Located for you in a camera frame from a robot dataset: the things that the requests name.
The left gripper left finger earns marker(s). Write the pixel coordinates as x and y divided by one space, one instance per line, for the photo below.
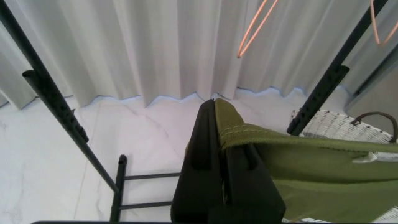
199 193

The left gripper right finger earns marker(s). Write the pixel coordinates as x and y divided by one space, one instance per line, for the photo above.
255 199

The green sleeveless shirt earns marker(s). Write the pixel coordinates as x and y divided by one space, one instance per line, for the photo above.
311 161

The pink clothes hanger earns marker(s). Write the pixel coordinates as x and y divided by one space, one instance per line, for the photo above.
239 54
374 25

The white laundry basket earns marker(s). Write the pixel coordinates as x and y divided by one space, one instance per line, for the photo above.
329 127

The black clothes rack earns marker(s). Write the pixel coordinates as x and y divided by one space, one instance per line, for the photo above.
46 90

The white curtain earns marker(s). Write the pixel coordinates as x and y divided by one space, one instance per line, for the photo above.
155 46

